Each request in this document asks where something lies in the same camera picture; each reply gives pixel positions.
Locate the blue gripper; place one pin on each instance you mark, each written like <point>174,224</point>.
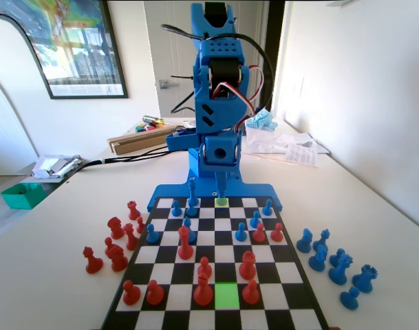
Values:
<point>219,152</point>

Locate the blue chess rook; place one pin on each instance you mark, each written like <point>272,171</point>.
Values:
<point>365,280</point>
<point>222,202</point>

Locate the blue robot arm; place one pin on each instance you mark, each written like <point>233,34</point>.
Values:
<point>223,113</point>

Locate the blue chess pawn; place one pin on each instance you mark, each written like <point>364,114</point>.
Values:
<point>152,235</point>
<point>191,212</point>
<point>336,258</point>
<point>175,209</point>
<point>241,233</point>
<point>267,209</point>
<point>350,299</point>
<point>255,220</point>

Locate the black and white chessboard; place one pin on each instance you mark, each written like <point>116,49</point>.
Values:
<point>223,240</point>

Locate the red chess pawn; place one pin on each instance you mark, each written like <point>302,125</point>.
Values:
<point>251,294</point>
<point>259,234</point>
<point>277,233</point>
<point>108,244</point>
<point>155,295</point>
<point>140,227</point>
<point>131,295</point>
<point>205,266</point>
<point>93,264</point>

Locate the red chess queen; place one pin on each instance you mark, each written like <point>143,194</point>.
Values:
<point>247,268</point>

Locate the clear bag of blue parts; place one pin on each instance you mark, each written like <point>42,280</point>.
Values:
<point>262,122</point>

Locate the printed paper sheet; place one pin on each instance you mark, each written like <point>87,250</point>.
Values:
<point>302,154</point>

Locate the long cardboard box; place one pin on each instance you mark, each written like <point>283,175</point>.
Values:
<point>144,142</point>

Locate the white paper stack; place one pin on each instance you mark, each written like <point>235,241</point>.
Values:
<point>298,139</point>

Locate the colourful marker set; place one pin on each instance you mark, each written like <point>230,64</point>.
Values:
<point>149,128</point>

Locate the silver yellow tube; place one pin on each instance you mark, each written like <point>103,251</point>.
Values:
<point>152,119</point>

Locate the white door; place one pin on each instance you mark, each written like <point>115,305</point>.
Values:
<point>161,51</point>

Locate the pile of papers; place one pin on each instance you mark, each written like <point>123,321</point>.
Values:
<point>54,165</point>

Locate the small red object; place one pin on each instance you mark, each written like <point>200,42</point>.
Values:
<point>334,328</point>

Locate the black framed poster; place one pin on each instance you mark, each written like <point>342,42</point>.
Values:
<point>78,51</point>

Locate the green plastic bin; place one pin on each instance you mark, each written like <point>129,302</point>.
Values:
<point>21,197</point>

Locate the blue arm base plate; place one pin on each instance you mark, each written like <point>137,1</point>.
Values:
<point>168,192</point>

